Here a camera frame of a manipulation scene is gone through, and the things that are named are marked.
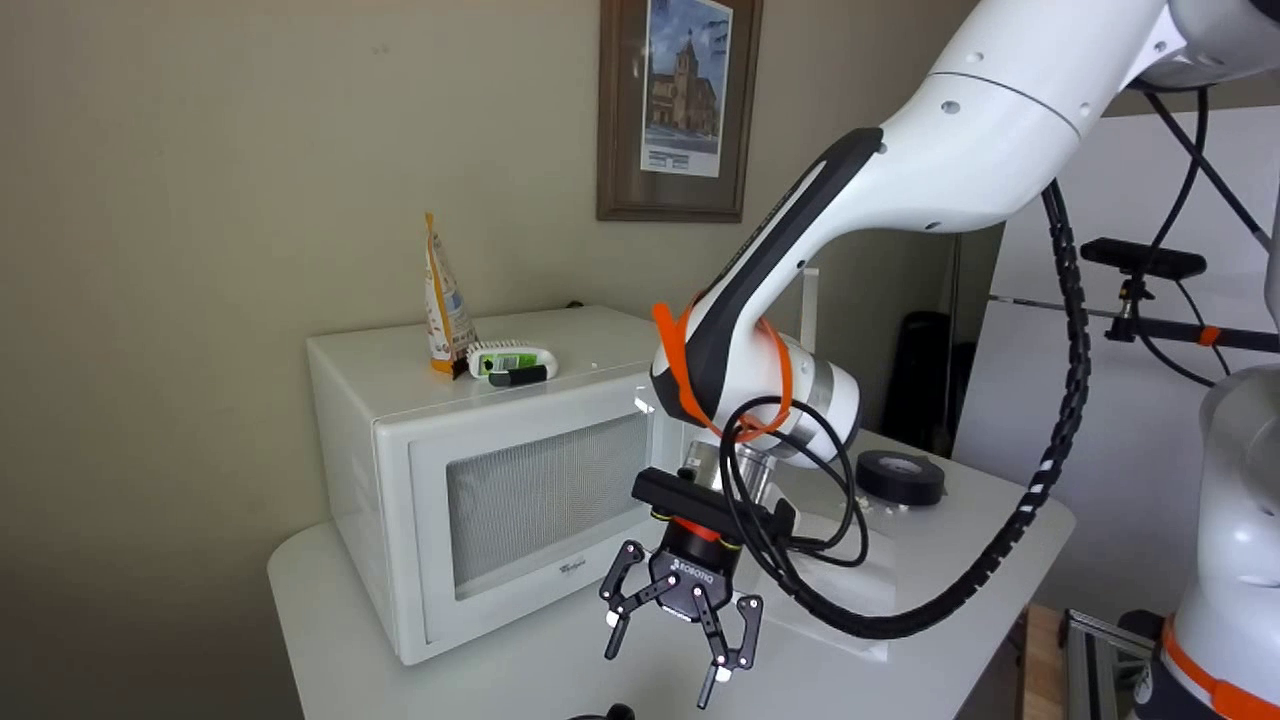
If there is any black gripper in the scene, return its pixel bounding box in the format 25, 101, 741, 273
597, 516, 766, 716

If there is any black tape roll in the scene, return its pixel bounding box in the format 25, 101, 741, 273
850, 446, 947, 508

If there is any green white small container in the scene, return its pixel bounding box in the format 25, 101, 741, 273
464, 340, 560, 392

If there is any white microwave oven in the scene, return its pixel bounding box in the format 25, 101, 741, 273
298, 298, 713, 666

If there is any black glass kettle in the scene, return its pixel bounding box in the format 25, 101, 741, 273
877, 306, 959, 456

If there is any wooden board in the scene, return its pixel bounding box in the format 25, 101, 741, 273
1021, 605, 1072, 720

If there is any white panel board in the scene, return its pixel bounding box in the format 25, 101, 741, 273
950, 103, 1280, 633

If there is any thin black cable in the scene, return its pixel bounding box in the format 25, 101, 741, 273
1136, 81, 1280, 392
714, 392, 870, 570

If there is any orange strap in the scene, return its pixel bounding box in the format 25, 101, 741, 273
649, 298, 800, 436

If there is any grey metal frame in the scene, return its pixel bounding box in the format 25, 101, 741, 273
1058, 608, 1161, 720

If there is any black corrugated cable conduit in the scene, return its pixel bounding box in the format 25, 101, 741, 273
763, 177, 1097, 638

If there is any brown framed wall picture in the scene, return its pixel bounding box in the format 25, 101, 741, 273
593, 0, 766, 229

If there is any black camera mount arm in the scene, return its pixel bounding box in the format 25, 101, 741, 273
991, 273, 1280, 356

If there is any black external camera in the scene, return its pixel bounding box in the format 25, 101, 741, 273
1074, 236, 1213, 285

